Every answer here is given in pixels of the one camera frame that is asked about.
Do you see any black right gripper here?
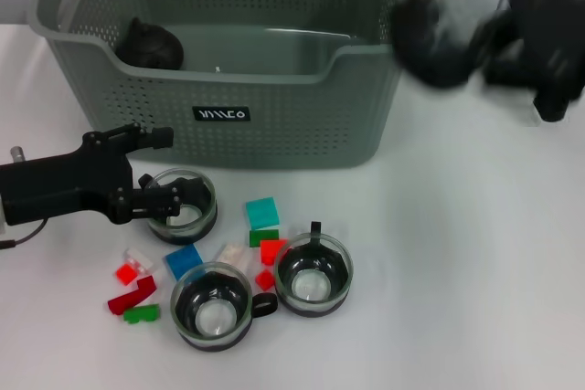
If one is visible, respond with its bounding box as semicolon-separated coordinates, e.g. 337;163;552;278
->
394;0;585;103

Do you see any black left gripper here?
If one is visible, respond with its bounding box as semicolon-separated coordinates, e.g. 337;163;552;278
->
0;121;212;226

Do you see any glass teacup with black sleeve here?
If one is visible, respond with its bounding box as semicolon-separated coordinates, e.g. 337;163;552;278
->
169;260;279;353
144;166;219;246
273;220;355;318

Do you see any grey perforated plastic storage bin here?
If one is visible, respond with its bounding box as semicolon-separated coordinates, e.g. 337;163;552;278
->
26;0;431;170

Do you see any clear small lego brick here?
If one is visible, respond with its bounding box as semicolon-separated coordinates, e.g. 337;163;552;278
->
123;247;155;272

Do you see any blue toy brick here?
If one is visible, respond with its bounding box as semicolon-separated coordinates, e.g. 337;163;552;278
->
165;243;204;281

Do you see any small red toy brick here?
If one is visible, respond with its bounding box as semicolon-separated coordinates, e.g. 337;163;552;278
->
254;269;277;291
114;261;139;286

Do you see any dark round clay teapot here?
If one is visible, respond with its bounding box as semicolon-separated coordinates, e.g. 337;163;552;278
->
113;16;186;70

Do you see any dark red bent toy brick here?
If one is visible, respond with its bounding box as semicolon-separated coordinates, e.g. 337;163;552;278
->
107;275;159;317

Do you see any translucent white toy brick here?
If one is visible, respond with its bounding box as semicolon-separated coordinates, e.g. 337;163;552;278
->
214;243;253;272

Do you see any teal toy brick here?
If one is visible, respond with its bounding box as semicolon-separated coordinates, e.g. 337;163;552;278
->
245;196;281;231

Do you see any dark green flat toy brick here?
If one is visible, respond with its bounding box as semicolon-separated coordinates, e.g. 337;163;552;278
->
249;228;280;248

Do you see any bright green arched toy brick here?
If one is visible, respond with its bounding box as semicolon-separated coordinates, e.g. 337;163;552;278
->
122;303;162;325

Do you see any red sloped toy brick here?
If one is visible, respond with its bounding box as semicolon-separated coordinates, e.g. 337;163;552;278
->
259;237;290;267

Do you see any glass teapot with black handle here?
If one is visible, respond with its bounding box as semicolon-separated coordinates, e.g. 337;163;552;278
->
468;0;585;125

